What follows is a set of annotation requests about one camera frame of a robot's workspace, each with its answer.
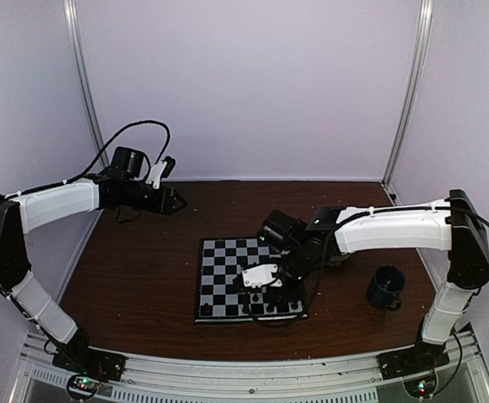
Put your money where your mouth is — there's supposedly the aluminium frame post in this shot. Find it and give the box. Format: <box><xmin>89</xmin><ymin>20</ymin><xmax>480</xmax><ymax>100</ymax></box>
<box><xmin>381</xmin><ymin>0</ymin><xmax>434</xmax><ymax>189</ymax></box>
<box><xmin>63</xmin><ymin>0</ymin><xmax>103</xmax><ymax>151</ymax></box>

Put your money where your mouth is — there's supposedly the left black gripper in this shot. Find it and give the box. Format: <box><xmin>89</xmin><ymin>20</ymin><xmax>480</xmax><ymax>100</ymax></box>
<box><xmin>123</xmin><ymin>180</ymin><xmax>187</xmax><ymax>216</ymax></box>

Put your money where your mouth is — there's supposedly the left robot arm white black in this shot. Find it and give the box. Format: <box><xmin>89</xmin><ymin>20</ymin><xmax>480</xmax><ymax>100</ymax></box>
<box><xmin>0</xmin><ymin>146</ymin><xmax>187</xmax><ymax>373</ymax></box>

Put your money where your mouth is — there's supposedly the aluminium front rail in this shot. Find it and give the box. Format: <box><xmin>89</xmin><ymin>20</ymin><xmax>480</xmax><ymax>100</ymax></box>
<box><xmin>5</xmin><ymin>331</ymin><xmax>489</xmax><ymax>402</ymax></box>

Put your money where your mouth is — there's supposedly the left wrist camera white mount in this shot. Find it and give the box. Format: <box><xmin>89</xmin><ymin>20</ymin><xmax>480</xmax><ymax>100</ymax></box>
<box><xmin>145</xmin><ymin>156</ymin><xmax>176</xmax><ymax>190</ymax></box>

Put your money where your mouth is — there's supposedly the left aluminium frame post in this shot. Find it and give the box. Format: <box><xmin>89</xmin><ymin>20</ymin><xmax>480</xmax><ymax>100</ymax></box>
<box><xmin>63</xmin><ymin>0</ymin><xmax>103</xmax><ymax>151</ymax></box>

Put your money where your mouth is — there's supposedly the dark blue mug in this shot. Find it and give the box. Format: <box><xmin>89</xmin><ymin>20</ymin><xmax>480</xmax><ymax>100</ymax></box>
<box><xmin>365</xmin><ymin>265</ymin><xmax>406</xmax><ymax>311</ymax></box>

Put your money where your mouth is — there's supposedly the black grey chessboard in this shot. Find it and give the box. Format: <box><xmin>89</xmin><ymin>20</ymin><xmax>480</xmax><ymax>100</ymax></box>
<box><xmin>194</xmin><ymin>238</ymin><xmax>292</xmax><ymax>324</ymax></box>

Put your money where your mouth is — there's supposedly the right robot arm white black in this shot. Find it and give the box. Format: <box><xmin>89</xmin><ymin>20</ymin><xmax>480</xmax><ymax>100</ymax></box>
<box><xmin>242</xmin><ymin>189</ymin><xmax>489</xmax><ymax>371</ymax></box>

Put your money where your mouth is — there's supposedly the right aluminium frame post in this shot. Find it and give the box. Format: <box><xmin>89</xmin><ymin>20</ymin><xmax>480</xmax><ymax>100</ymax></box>
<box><xmin>381</xmin><ymin>0</ymin><xmax>434</xmax><ymax>189</ymax></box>

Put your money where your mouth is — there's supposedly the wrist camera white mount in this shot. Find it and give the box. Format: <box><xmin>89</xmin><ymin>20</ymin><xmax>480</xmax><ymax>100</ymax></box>
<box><xmin>241</xmin><ymin>264</ymin><xmax>282</xmax><ymax>289</ymax></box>
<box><xmin>145</xmin><ymin>156</ymin><xmax>176</xmax><ymax>190</ymax></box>

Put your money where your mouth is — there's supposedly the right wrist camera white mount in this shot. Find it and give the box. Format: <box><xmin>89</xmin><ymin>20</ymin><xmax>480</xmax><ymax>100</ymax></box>
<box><xmin>241</xmin><ymin>264</ymin><xmax>282</xmax><ymax>289</ymax></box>

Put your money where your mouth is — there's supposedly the black rook corner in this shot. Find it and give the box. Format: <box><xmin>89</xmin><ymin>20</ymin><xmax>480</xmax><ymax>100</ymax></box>
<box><xmin>200</xmin><ymin>303</ymin><xmax>213</xmax><ymax>317</ymax></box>

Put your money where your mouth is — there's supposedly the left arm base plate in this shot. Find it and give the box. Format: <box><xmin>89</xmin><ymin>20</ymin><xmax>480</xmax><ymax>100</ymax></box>
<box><xmin>52</xmin><ymin>348</ymin><xmax>126</xmax><ymax>382</ymax></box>

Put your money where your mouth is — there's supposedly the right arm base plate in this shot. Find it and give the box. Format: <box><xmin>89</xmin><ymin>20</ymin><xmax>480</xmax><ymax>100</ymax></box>
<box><xmin>376</xmin><ymin>343</ymin><xmax>450</xmax><ymax>380</ymax></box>

